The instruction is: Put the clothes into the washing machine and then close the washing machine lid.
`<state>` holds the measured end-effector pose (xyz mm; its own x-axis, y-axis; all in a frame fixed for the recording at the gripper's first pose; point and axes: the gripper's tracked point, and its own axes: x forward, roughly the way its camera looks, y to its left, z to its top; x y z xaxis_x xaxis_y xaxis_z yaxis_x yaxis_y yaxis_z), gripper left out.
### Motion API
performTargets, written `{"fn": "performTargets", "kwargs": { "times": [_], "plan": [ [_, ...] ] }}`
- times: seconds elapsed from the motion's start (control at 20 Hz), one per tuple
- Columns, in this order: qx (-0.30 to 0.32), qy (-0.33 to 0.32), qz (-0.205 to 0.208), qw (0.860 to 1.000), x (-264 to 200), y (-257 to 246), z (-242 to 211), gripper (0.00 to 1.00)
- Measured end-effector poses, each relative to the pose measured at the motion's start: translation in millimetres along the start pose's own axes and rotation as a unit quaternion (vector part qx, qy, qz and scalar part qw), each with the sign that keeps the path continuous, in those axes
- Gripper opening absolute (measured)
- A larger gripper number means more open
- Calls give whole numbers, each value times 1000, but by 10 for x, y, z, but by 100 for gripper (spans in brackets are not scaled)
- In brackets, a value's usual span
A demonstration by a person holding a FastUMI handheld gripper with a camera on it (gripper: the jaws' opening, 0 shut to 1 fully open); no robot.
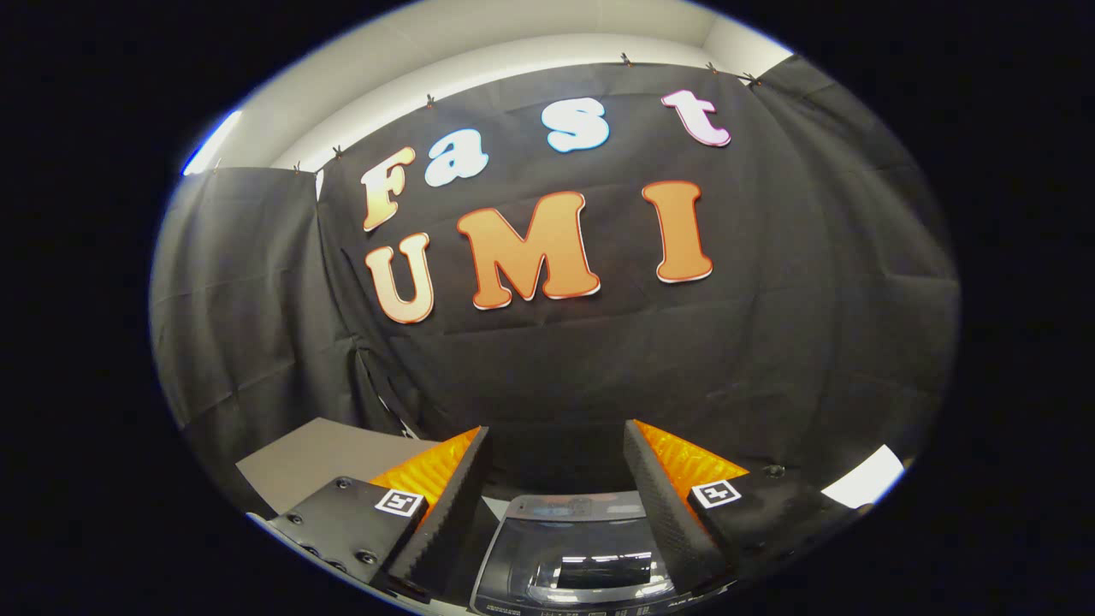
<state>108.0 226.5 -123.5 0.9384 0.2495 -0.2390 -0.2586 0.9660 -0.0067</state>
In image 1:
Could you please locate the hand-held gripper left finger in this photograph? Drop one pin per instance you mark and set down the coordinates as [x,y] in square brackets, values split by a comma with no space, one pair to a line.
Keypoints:
[449,530]

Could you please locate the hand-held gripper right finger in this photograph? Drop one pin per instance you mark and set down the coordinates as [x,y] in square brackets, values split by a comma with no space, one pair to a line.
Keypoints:
[671,530]

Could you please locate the ceiling light panel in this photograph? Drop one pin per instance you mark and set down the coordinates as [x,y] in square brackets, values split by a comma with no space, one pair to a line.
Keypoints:
[211,143]

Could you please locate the grey washing machine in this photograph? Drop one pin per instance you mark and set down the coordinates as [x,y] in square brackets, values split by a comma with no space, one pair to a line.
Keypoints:
[569,503]

